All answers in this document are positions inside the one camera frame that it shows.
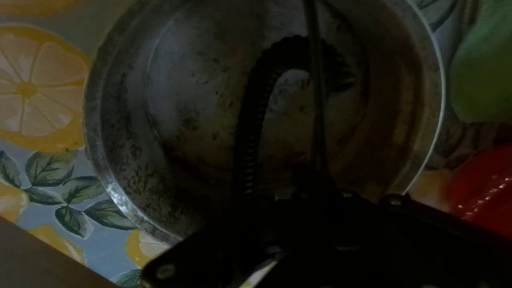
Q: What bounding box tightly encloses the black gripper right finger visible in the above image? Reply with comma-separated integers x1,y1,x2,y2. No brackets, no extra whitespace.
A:
277,184,512,288

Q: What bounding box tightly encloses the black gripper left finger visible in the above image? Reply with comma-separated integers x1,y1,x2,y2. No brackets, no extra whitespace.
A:
140,184,328,288

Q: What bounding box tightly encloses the black cable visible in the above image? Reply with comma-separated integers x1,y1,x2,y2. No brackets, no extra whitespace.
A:
231,0,360,205

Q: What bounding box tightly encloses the metal pot with black handle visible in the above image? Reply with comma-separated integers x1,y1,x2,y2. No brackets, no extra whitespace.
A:
84,0,448,248

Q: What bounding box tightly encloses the red plastic bowl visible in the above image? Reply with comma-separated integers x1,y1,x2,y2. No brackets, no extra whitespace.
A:
447,143,512,240

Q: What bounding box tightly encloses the lemon print tablecloth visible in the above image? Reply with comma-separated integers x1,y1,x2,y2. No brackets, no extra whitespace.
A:
0,0,512,288

